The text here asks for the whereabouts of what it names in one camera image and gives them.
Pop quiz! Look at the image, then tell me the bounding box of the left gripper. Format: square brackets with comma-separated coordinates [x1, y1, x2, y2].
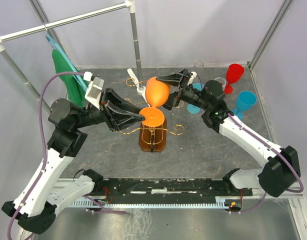
[73, 86, 146, 131]

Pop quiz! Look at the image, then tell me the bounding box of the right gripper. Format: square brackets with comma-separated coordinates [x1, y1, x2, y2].
[150, 68, 210, 111]

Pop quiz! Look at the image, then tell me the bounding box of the orange wine glass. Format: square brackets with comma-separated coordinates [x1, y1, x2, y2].
[139, 77, 171, 128]

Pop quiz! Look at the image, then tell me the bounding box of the clear wine glass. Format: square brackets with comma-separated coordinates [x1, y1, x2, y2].
[193, 59, 205, 69]
[214, 77, 227, 87]

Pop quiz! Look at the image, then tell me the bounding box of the light blue back glass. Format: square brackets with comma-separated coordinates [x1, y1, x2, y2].
[186, 83, 203, 114]

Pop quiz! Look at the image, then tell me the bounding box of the red wine glass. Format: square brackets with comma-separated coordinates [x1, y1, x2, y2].
[224, 63, 245, 95]

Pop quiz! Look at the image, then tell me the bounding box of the blue front wine glass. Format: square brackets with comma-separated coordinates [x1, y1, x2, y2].
[231, 91, 257, 120]

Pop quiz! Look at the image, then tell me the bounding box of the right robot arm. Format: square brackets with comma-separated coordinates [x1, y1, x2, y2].
[156, 69, 304, 198]

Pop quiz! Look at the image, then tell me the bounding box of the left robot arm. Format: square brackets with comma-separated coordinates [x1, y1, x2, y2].
[1, 88, 145, 235]

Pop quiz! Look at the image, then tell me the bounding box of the brown wooden rack base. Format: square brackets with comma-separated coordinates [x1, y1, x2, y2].
[138, 119, 167, 153]

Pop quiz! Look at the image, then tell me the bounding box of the green cloth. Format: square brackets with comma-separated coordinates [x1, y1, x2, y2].
[51, 49, 85, 107]

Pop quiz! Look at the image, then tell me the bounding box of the blue clothes hanger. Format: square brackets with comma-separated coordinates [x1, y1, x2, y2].
[45, 33, 87, 92]

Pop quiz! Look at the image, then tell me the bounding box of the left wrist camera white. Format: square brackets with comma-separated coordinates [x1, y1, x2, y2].
[83, 71, 104, 110]

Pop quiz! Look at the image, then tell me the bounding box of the gold wire glass rack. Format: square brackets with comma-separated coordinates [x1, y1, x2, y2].
[123, 77, 185, 153]

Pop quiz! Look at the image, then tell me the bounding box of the light blue cable duct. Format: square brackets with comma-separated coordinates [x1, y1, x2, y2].
[68, 197, 229, 210]

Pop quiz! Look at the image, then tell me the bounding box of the silver clothes rail frame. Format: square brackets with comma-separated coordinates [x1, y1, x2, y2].
[0, 0, 135, 114]

